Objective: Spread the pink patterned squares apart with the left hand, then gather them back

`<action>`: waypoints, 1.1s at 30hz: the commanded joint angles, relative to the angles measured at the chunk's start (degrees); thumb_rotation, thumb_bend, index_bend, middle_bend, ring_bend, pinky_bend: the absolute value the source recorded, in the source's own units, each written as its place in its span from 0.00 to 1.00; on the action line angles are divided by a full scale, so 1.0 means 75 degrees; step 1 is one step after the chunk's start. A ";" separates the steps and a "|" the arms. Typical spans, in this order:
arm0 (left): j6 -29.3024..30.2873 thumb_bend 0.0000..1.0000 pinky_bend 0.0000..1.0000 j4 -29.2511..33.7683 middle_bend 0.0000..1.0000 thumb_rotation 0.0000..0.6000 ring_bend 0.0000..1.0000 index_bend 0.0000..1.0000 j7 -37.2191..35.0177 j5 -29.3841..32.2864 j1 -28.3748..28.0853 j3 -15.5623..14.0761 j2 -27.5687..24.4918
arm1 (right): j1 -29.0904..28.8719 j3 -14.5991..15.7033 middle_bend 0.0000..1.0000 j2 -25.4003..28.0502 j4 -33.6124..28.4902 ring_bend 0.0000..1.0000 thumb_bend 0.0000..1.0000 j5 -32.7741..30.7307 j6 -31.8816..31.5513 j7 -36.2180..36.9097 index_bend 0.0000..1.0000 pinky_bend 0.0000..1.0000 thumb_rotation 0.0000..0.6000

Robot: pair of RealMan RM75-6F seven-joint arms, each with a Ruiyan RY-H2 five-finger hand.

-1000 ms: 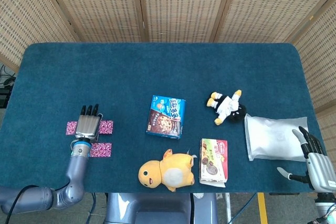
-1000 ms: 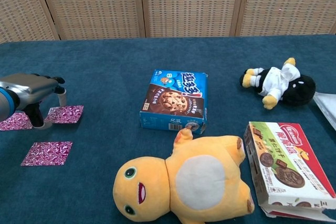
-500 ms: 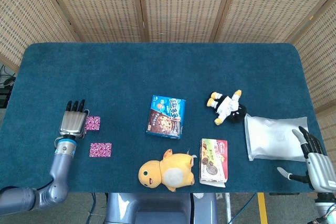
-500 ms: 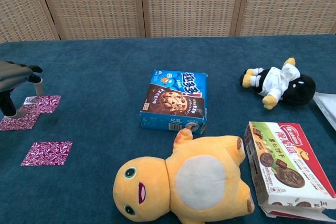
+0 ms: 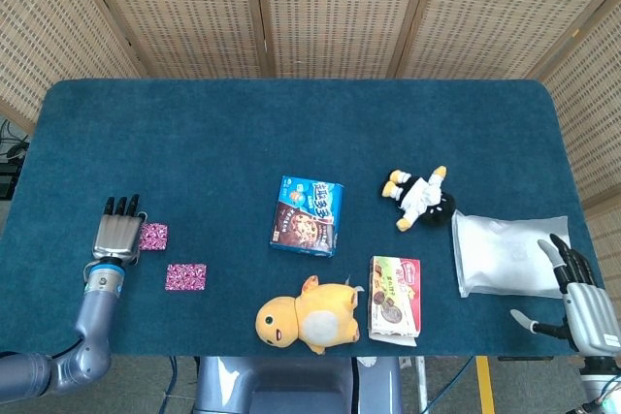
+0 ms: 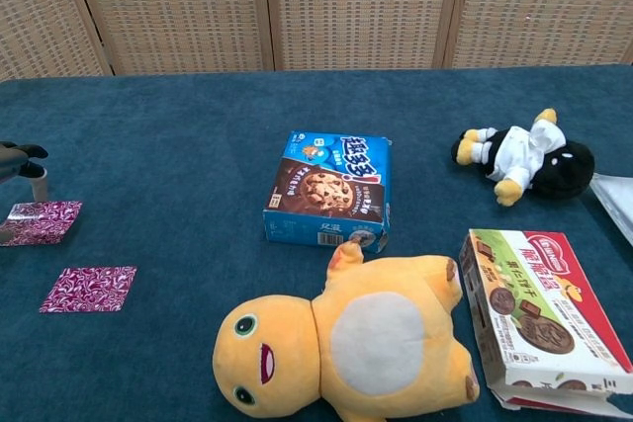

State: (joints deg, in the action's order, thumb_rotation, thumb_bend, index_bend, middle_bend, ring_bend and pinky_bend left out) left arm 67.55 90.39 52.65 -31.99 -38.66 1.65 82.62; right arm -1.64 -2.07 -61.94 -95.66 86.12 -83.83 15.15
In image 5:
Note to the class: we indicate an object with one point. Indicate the blue chocolate-chip cookie box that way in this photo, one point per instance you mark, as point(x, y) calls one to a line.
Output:
point(305, 215)

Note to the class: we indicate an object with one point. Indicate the yellow plush dinosaur toy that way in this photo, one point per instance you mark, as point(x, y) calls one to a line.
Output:
point(315, 317)

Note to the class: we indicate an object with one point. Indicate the grey-blue robot torso base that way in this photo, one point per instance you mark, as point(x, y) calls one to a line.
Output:
point(291, 385)

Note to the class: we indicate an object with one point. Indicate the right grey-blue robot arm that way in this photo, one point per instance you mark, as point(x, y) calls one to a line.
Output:
point(597, 380)

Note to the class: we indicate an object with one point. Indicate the woven rattan screen panel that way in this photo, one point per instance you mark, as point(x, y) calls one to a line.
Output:
point(184, 11)
point(485, 11)
point(48, 21)
point(339, 11)
point(592, 94)

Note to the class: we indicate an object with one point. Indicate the red-green biscuit box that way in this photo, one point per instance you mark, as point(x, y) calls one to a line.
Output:
point(395, 297)

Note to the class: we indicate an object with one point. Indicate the pink patterned square pad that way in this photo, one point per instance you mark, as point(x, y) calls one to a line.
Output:
point(155, 237)
point(185, 277)

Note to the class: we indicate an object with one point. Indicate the yellow floor tape strip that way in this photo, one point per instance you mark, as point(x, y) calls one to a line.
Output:
point(485, 385)

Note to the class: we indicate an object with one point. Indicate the right silver-black robot hand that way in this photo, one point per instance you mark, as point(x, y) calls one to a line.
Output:
point(592, 317)

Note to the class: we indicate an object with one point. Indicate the white plastic pouch bag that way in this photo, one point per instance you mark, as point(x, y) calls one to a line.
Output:
point(495, 254)

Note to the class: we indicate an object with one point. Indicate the left silver-black robot hand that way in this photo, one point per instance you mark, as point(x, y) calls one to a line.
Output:
point(116, 237)

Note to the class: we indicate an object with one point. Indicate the white metal table leg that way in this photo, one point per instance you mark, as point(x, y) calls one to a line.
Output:
point(421, 385)

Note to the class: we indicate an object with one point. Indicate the black penguin plush white coat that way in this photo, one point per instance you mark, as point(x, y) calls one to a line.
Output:
point(422, 196)

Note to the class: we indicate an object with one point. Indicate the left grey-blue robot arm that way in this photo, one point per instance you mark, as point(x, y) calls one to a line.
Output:
point(94, 317)

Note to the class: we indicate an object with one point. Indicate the blue felt table cover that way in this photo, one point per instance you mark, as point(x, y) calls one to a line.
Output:
point(194, 142)

